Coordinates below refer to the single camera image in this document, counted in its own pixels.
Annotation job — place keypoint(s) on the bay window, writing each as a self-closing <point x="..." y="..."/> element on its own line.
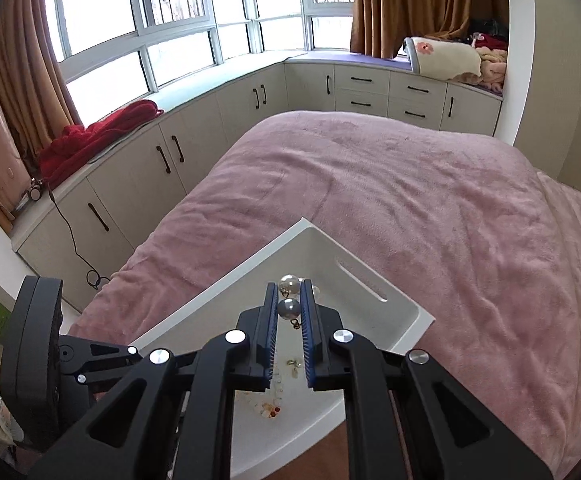
<point x="180" y="10"/>

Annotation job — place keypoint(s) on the red blanket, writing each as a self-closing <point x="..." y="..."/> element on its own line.
<point x="100" y="132"/>

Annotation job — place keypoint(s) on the white window seat cabinets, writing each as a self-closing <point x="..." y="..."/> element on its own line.
<point x="210" y="120"/>

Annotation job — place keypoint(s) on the white storage box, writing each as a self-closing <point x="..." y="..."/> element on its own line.
<point x="340" y="300"/>

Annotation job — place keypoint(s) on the small round device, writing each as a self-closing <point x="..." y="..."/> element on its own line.
<point x="36" y="190"/>

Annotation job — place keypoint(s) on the red clothes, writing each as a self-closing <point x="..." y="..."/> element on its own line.
<point x="490" y="41"/>

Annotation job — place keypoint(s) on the dark clothes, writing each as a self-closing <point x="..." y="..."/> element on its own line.
<point x="490" y="27"/>

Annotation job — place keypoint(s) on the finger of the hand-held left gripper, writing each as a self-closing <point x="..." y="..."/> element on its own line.
<point x="100" y="355"/>

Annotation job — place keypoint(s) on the pink bed blanket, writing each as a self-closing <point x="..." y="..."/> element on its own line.
<point x="395" y="200"/>

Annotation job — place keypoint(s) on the pearl drop earring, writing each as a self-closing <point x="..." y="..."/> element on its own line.
<point x="288" y="285"/>
<point x="288" y="308"/>

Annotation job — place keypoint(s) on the folded floral blanket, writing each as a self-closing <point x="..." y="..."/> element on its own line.
<point x="445" y="60"/>

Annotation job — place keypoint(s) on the pink fleece blanket pile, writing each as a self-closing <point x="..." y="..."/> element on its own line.
<point x="490" y="70"/>

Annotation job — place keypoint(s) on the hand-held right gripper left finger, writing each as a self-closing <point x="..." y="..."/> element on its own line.
<point x="270" y="340"/>

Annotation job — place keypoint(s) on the brown curtain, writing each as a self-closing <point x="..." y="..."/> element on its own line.
<point x="25" y="60"/>
<point x="420" y="0"/>

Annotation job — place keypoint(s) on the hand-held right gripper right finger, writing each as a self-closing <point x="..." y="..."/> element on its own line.
<point x="306" y="350"/>

